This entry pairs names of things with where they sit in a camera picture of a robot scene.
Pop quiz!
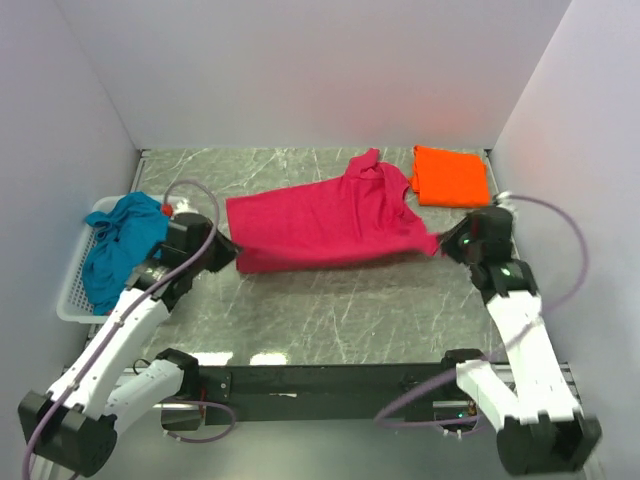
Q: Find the pink t shirt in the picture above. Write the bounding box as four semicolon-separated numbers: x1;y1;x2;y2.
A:
226;149;438;274

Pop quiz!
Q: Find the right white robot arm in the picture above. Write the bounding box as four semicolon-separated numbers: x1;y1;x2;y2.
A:
438;205;602;476

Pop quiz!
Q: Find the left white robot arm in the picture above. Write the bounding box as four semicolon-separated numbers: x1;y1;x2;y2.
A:
18;213;241;478

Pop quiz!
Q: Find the blue t shirt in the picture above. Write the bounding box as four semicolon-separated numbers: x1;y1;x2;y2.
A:
81;192;169;316

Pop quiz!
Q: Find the folded orange t shirt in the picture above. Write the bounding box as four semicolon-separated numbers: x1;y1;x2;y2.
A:
409;145;491;208

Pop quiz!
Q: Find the white plastic laundry basket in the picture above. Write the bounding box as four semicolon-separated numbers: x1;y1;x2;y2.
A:
56;195;196;325

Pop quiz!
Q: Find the black base beam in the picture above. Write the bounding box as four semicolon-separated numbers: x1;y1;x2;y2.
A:
169;362;447;422

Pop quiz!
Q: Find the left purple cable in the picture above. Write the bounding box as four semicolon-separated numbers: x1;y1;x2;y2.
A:
22;178;236;480

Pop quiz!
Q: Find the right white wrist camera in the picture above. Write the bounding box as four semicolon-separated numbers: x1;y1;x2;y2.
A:
492;191;513;206

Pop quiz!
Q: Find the aluminium frame rail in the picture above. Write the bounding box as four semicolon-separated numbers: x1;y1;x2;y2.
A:
27;362;606;480

